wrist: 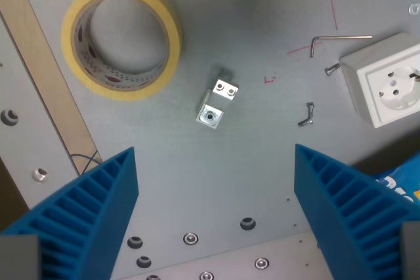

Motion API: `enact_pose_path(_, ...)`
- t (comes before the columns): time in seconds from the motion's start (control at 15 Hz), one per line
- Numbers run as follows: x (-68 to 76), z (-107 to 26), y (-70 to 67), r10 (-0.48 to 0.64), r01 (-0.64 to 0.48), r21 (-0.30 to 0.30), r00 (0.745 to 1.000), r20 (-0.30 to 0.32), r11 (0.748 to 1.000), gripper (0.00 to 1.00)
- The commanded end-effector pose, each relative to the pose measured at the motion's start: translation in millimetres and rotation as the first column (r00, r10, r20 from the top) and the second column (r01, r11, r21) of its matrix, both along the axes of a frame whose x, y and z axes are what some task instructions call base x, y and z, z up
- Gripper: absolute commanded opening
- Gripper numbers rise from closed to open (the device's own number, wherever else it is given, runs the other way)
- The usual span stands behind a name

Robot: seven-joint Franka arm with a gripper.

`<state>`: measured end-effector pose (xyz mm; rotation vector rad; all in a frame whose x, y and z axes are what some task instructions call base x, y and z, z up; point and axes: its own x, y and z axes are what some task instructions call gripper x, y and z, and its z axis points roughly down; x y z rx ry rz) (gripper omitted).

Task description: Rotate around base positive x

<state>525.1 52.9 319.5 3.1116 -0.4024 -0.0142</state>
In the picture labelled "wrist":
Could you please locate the white wall power socket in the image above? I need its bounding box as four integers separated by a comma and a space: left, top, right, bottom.
339, 32, 420, 129

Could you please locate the light wooden strip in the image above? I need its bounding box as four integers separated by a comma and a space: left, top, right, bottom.
0, 0, 100, 176

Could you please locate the grey aluminium plate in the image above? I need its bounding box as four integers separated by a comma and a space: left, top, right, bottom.
0, 10, 81, 222

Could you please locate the small aluminium bracket block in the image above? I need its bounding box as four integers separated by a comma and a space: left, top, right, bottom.
196, 65, 240, 130

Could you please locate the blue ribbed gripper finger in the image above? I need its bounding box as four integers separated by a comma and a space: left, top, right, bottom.
0, 147, 138, 280
293, 144, 411, 280

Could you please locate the metal hex allen key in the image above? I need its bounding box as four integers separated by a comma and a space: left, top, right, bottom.
309, 35, 373, 59

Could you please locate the blue printed package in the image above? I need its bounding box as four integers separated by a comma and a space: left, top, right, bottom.
373, 155, 420, 215

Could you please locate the yellow masking tape roll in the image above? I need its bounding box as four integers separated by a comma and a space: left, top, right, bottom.
60, 0, 183, 102

